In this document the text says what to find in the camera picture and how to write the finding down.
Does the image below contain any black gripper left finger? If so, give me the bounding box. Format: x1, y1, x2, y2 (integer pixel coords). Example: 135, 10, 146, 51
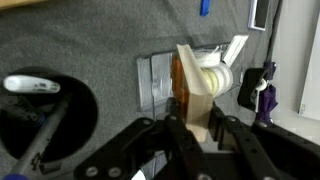
73, 98, 214, 180

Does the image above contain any white framed tablet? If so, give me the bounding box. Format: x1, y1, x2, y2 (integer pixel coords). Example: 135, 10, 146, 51
247, 0, 270, 32

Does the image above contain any grey pen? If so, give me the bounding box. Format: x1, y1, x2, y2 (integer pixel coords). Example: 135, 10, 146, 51
0, 94, 73, 180

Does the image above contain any white tape roll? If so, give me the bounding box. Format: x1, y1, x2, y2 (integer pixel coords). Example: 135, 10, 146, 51
213, 62, 234, 98
194, 46, 223, 69

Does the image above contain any light wooden rectangular block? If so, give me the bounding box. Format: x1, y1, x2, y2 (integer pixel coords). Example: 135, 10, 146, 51
170, 43, 215, 144

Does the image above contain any small blue object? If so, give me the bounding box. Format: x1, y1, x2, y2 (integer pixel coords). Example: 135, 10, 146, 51
199, 0, 212, 17

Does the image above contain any white marker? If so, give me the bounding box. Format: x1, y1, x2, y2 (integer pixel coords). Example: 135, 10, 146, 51
3, 74, 62, 95

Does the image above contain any black pen cup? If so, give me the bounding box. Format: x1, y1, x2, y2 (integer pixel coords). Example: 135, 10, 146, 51
0, 66, 100, 165

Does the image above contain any grey tablecloth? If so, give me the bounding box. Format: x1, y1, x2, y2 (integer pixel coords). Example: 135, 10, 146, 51
0, 0, 320, 180

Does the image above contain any yellowish tape roll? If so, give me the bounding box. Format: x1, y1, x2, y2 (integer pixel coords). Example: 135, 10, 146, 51
201, 68, 222, 95

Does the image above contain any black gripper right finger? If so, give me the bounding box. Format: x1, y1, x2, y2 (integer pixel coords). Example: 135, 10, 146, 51
208, 103, 320, 180

